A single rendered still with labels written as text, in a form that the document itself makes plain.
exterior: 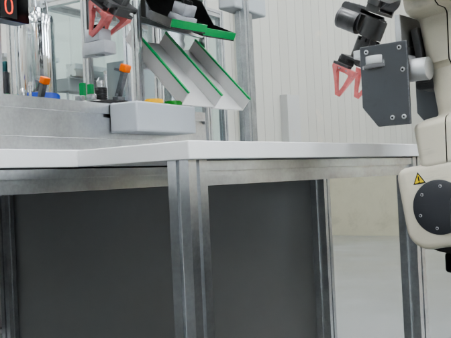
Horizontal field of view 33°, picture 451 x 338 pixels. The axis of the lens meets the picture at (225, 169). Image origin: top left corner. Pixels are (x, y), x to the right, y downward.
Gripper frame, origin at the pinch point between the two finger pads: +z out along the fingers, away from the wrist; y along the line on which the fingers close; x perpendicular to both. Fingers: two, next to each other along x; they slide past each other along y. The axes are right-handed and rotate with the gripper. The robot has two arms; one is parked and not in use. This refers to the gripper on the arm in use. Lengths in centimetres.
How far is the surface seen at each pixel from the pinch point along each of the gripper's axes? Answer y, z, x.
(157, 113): 11.8, 1.2, 32.5
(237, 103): -48, 6, 16
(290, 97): -719, 145, -278
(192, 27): -28.2, -8.4, 3.5
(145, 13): -22.0, -5.3, -7.7
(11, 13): 18.1, 3.2, -9.5
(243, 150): 27, -9, 61
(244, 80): -164, 27, -48
